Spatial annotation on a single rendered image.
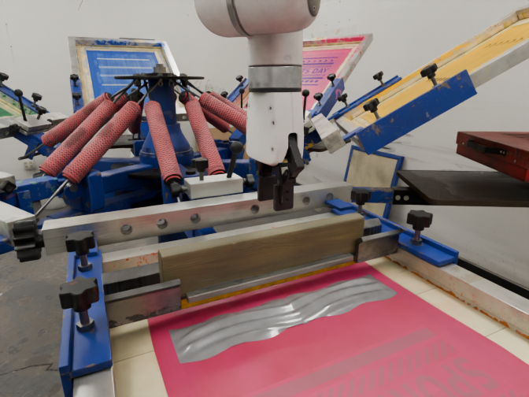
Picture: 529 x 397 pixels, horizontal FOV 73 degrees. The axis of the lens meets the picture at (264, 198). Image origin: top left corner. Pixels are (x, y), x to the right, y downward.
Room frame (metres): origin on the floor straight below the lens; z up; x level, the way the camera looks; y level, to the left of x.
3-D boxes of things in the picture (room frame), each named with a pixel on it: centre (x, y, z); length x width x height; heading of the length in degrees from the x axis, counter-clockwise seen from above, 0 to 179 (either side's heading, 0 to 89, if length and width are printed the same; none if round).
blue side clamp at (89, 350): (0.44, 0.25, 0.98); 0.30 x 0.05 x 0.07; 26
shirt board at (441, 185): (1.24, -0.31, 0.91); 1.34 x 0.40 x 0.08; 86
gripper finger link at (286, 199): (0.49, -0.03, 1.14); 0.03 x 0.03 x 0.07; 27
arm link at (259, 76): (0.53, -0.01, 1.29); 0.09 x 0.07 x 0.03; 27
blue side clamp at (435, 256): (0.68, -0.25, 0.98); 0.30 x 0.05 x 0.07; 26
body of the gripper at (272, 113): (0.53, -0.02, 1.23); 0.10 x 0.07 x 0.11; 27
